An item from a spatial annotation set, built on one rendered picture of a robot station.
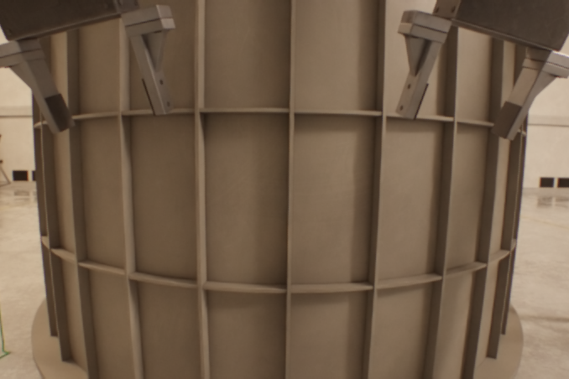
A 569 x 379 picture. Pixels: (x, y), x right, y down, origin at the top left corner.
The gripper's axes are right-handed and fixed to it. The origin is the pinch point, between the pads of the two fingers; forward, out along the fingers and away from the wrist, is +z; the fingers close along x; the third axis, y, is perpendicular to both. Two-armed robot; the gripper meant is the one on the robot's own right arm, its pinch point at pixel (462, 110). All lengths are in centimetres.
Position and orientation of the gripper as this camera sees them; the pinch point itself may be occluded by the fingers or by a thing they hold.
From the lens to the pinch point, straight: 40.8
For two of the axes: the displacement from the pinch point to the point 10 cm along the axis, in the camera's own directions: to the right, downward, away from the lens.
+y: 0.7, 4.9, -8.7
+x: 9.8, 1.3, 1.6
